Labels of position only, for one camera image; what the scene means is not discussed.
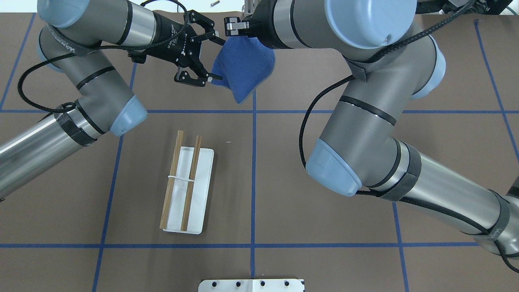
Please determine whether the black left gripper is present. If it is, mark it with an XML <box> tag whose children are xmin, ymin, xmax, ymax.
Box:
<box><xmin>151</xmin><ymin>10</ymin><xmax>227</xmax><ymax>88</ymax></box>

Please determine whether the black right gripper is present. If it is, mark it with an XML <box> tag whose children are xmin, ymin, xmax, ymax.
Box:
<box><xmin>224</xmin><ymin>0</ymin><xmax>280</xmax><ymax>48</ymax></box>

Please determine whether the blue towel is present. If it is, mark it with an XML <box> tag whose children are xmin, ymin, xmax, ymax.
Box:
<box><xmin>211</xmin><ymin>36</ymin><xmax>276</xmax><ymax>104</ymax></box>

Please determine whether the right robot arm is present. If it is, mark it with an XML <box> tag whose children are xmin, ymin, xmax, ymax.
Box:
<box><xmin>224</xmin><ymin>0</ymin><xmax>518</xmax><ymax>272</ymax></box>

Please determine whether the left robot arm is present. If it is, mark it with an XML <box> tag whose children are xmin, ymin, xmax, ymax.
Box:
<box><xmin>1</xmin><ymin>0</ymin><xmax>225</xmax><ymax>200</ymax></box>

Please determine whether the white wooden towel rack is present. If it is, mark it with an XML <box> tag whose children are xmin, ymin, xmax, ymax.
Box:
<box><xmin>159</xmin><ymin>131</ymin><xmax>214</xmax><ymax>235</ymax></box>

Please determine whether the white camera mast with base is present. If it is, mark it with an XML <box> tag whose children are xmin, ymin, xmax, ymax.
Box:
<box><xmin>198</xmin><ymin>279</ymin><xmax>306</xmax><ymax>292</ymax></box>

